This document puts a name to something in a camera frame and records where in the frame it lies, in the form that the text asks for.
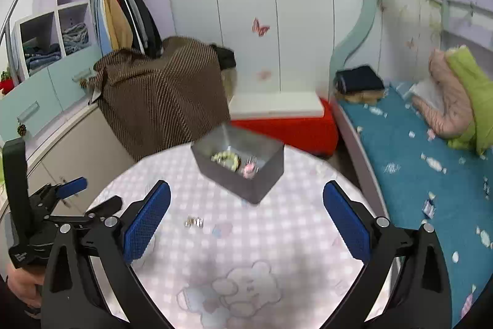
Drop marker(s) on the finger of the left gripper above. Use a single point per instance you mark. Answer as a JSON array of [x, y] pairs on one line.
[[73, 187], [106, 208]]

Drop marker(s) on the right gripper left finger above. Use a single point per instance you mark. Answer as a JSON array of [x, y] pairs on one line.
[[89, 280]]

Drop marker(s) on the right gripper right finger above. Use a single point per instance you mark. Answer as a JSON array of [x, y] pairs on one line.
[[421, 295]]

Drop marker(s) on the small silver charm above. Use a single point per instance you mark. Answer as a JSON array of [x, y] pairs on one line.
[[193, 221]]

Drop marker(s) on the grey metal jewelry box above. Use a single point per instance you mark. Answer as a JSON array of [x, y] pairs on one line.
[[221, 154]]

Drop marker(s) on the pink charm trinket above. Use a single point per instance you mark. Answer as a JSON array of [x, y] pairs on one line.
[[250, 168]]

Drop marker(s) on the person's left hand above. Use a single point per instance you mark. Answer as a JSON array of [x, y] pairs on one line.
[[24, 284]]

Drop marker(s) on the white lower cabinet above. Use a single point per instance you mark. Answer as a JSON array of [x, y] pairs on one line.
[[77, 143]]

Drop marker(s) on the pine cone ornament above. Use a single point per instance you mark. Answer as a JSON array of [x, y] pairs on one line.
[[22, 130]]

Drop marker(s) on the teal drawer cabinet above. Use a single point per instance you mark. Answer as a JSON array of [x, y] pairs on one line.
[[40, 99]]

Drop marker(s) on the brown polka dot cloth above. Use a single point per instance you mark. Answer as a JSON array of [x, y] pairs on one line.
[[153, 104]]

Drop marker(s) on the teal bed mattress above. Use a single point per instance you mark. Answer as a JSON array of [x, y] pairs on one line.
[[418, 179]]

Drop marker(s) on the red strawberry plush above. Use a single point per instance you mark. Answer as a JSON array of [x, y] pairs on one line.
[[6, 83]]

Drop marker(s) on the hanging clothes row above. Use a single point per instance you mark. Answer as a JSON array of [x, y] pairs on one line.
[[125, 24]]

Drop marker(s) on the black garment behind cloth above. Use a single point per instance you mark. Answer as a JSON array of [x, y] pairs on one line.
[[226, 57]]

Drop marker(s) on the red ottoman bench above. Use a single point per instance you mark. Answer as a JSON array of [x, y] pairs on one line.
[[314, 135]]

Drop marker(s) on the white pillow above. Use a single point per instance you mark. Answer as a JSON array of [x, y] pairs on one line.
[[430, 92]]

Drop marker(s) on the folded dark clothes stack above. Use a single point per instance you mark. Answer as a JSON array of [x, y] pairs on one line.
[[360, 85]]

